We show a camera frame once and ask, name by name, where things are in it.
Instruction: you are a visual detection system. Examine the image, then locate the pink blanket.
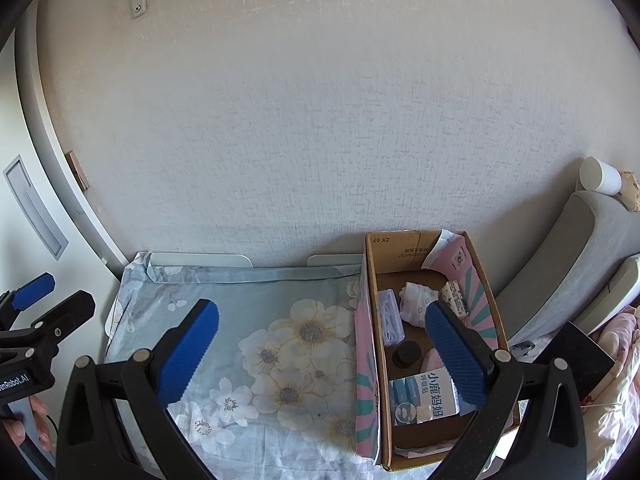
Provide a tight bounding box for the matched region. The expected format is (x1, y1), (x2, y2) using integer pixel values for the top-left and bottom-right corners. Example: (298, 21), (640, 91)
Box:
(580, 305), (640, 480)

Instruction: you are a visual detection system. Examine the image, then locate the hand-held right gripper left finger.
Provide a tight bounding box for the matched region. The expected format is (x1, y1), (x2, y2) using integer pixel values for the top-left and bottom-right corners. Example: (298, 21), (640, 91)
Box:
(56, 298), (221, 480)

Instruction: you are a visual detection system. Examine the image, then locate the blue and white carton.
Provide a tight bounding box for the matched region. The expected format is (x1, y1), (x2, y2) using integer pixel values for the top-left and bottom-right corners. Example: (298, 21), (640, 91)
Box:
(388, 367), (462, 426)

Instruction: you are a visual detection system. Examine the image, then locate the pink and white packet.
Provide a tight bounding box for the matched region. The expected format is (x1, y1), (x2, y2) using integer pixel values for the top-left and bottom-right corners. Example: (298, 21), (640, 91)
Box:
(422, 230), (468, 276)

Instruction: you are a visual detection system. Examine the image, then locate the white crumpled plastic bag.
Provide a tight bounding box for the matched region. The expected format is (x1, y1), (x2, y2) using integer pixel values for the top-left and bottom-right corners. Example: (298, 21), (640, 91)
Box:
(399, 282), (441, 328)

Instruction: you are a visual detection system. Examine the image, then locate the tan woven item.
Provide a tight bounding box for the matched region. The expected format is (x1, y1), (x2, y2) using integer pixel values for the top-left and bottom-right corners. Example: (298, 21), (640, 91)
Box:
(620, 171), (640, 211)

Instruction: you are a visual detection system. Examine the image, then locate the black tablet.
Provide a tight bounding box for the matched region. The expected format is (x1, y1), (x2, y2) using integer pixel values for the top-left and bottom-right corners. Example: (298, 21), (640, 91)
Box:
(537, 321), (616, 401)

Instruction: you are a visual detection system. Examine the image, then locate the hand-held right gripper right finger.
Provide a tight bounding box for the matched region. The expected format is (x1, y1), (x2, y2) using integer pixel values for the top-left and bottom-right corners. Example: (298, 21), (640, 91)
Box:
(424, 299), (587, 480)

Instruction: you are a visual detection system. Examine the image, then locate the small wooden block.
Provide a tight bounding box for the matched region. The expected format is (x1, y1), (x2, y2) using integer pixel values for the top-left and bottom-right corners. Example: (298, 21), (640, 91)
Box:
(65, 150), (91, 192)

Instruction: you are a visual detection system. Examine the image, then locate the black round jar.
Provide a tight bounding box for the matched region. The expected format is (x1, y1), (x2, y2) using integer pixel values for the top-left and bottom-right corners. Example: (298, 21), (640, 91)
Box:
(391, 341), (421, 370)

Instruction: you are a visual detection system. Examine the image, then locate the clear plastic box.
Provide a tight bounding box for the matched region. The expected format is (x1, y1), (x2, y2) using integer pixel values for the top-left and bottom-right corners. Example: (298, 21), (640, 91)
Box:
(376, 288), (406, 346)

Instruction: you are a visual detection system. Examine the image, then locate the grey recessed door handle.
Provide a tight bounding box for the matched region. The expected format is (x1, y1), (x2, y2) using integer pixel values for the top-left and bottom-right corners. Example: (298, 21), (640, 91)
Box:
(2, 155), (69, 261)

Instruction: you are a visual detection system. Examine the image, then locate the pink round container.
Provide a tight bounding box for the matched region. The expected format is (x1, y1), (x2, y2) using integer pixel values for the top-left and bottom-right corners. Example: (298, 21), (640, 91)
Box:
(420, 347), (447, 377)

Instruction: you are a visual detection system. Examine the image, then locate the white cylinder cup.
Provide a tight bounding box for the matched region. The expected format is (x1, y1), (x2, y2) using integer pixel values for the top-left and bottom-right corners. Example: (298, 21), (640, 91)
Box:
(579, 156), (623, 196)

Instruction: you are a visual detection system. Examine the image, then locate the large grey pillow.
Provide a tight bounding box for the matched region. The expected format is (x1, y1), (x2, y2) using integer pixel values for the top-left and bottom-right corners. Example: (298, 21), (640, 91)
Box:
(495, 191), (640, 346)

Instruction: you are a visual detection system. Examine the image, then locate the blue floral cloth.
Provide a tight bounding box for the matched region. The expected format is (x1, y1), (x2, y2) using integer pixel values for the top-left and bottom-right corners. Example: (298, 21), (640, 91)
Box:
(102, 252), (386, 480)

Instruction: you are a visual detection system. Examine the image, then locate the white door frame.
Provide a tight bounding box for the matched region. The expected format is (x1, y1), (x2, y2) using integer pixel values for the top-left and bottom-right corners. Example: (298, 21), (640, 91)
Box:
(15, 0), (132, 278)

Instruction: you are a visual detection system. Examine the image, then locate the person's left hand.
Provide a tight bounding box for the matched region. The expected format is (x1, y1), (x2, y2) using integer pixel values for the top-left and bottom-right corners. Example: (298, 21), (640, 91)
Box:
(0, 394), (53, 453)

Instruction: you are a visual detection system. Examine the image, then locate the small grey cushion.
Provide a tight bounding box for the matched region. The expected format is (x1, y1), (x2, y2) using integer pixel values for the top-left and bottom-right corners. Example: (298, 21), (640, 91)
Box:
(572, 255), (640, 336)

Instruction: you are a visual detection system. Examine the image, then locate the pink patterned cardboard box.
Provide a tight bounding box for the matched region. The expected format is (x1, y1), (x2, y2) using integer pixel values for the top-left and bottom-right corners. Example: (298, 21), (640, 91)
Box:
(354, 230), (521, 472)

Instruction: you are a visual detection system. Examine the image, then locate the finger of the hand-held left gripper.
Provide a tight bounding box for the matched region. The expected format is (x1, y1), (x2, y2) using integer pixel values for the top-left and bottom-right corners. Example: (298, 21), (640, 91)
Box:
(0, 289), (97, 361)
(0, 272), (56, 331)

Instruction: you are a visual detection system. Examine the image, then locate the white floral print packet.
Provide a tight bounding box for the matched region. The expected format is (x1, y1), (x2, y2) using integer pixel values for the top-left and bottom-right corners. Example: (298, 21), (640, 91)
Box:
(439, 280), (472, 319)

